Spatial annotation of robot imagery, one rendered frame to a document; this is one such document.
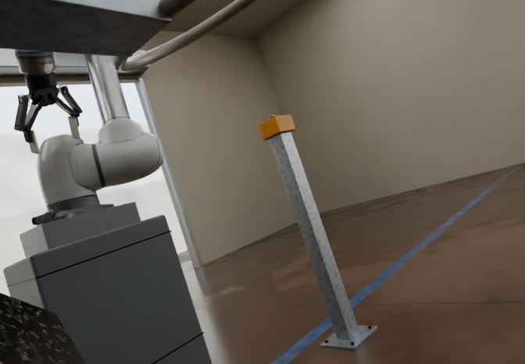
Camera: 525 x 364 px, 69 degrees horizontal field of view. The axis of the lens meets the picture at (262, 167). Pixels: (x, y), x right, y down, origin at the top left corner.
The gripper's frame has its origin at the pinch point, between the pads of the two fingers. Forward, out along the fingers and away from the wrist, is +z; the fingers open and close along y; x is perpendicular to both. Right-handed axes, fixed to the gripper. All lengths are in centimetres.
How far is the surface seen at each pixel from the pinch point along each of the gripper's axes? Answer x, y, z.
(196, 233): 225, 336, 303
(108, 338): -31, -19, 45
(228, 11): -47, 25, -35
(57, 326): -80, -55, -17
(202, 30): -41, 20, -31
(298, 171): -43, 86, 37
